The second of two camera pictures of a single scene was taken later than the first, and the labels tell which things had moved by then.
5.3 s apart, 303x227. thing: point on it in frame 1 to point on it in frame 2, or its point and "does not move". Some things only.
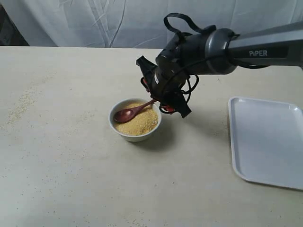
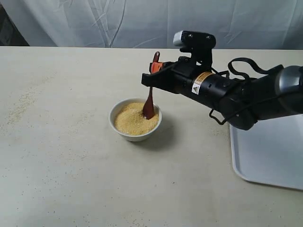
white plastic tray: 266,140 does not move
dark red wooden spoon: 124,115 to 148,110
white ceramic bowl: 122,104 does not move
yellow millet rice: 142,123 does not move
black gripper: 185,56 to 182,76
